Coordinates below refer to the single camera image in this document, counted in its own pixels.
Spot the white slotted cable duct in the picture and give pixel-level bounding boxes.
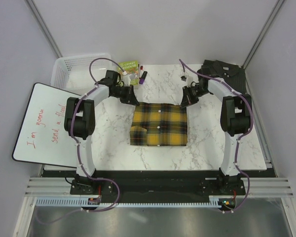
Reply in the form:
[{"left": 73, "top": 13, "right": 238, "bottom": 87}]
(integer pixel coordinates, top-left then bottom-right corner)
[{"left": 35, "top": 197, "right": 221, "bottom": 208}]

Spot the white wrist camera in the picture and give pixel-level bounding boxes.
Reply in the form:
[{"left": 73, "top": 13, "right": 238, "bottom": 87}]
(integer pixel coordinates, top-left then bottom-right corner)
[
  {"left": 181, "top": 76, "right": 194, "bottom": 87},
  {"left": 122, "top": 71, "right": 135, "bottom": 86}
]

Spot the aluminium corner post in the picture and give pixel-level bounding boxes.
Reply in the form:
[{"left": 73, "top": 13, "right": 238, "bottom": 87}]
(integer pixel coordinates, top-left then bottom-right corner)
[
  {"left": 24, "top": 0, "right": 63, "bottom": 58},
  {"left": 242, "top": 0, "right": 286, "bottom": 70}
]

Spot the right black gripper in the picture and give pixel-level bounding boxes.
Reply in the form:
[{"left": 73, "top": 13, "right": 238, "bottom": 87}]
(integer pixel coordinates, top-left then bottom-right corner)
[{"left": 180, "top": 85, "right": 210, "bottom": 109}]

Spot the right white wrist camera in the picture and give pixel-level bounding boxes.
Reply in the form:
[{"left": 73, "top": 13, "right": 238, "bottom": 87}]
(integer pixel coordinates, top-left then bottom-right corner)
[{"left": 181, "top": 76, "right": 194, "bottom": 87}]

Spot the yellow plaid long sleeve shirt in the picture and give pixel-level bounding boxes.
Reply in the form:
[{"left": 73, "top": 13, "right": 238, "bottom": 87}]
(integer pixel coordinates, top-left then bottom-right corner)
[{"left": 130, "top": 102, "right": 188, "bottom": 147}]

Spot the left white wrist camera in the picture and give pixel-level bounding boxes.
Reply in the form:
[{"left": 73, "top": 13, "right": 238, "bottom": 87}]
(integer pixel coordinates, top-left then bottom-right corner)
[{"left": 122, "top": 71, "right": 135, "bottom": 86}]

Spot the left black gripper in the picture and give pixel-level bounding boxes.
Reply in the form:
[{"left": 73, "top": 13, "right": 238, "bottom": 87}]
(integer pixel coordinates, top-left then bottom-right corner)
[{"left": 111, "top": 84, "right": 139, "bottom": 107}]

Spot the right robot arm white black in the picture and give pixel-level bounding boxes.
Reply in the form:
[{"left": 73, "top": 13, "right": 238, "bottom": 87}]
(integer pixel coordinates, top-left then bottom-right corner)
[{"left": 181, "top": 73, "right": 254, "bottom": 195}]

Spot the red capped marker pen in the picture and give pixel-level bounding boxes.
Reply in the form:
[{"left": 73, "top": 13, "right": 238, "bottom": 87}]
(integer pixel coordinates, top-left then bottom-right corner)
[{"left": 138, "top": 65, "right": 143, "bottom": 79}]

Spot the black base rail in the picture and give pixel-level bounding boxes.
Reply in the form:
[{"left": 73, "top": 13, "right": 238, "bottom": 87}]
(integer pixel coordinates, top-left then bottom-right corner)
[{"left": 41, "top": 169, "right": 252, "bottom": 204}]

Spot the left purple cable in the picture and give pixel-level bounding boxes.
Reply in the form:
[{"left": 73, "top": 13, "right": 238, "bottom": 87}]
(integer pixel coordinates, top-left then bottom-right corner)
[{"left": 70, "top": 57, "right": 128, "bottom": 183}]

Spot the folded dark striped shirt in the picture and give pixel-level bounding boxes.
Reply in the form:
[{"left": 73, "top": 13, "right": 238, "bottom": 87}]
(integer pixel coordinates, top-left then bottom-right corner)
[{"left": 197, "top": 60, "right": 247, "bottom": 94}]

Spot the whiteboard with red writing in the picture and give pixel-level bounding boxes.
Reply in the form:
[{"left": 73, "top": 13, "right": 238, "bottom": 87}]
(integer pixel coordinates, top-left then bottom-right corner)
[{"left": 12, "top": 83, "right": 78, "bottom": 168}]

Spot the purple highlighter marker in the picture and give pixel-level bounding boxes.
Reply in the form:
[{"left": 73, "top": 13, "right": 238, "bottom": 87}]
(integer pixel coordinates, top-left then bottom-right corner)
[{"left": 139, "top": 71, "right": 148, "bottom": 84}]

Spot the right aluminium corner post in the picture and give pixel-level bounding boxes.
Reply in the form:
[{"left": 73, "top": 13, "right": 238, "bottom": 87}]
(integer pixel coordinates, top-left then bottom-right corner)
[{"left": 242, "top": 0, "right": 286, "bottom": 70}]

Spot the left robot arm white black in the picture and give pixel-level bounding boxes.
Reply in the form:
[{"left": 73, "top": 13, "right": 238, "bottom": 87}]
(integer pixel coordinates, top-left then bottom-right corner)
[{"left": 64, "top": 70, "right": 139, "bottom": 194}]

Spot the green treehouse book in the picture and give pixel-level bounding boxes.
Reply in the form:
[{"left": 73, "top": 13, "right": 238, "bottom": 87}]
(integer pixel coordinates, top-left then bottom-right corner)
[{"left": 117, "top": 60, "right": 139, "bottom": 89}]

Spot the white plastic basket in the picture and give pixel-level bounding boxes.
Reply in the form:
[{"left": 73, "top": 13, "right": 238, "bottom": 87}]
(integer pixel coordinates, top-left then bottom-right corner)
[{"left": 50, "top": 53, "right": 114, "bottom": 95}]

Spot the left aluminium corner post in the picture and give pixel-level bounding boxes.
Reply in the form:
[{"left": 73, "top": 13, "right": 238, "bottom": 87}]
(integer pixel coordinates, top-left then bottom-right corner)
[{"left": 24, "top": 0, "right": 63, "bottom": 58}]

